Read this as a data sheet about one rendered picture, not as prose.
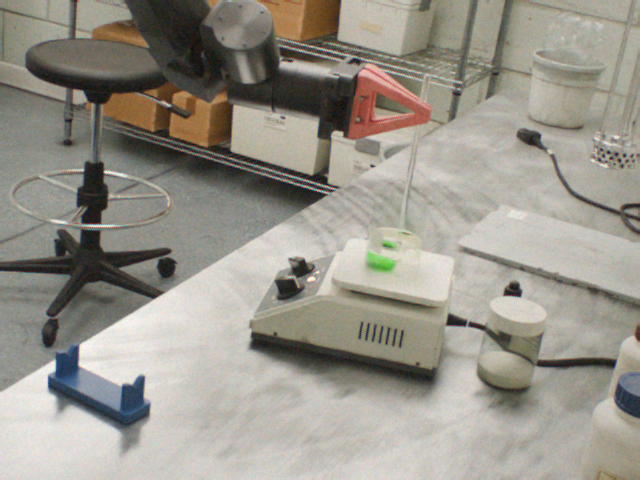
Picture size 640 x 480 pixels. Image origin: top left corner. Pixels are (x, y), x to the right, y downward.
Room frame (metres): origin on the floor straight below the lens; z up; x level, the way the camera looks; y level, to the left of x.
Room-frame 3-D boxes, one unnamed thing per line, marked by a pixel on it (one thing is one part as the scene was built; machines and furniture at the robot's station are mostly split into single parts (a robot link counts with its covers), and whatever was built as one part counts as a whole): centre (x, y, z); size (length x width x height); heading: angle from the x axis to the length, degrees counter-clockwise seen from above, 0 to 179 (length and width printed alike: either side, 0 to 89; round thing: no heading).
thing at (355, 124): (1.05, -0.05, 1.01); 0.09 x 0.07 x 0.07; 78
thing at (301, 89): (1.05, 0.02, 1.01); 0.10 x 0.07 x 0.07; 168
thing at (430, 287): (1.04, -0.08, 0.83); 0.12 x 0.12 x 0.01; 82
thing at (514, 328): (1.00, -0.21, 0.79); 0.06 x 0.06 x 0.08
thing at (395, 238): (1.04, -0.08, 0.88); 0.07 x 0.06 x 0.08; 178
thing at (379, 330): (1.04, -0.06, 0.79); 0.22 x 0.13 x 0.08; 82
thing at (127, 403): (0.85, 0.18, 0.77); 0.10 x 0.03 x 0.04; 61
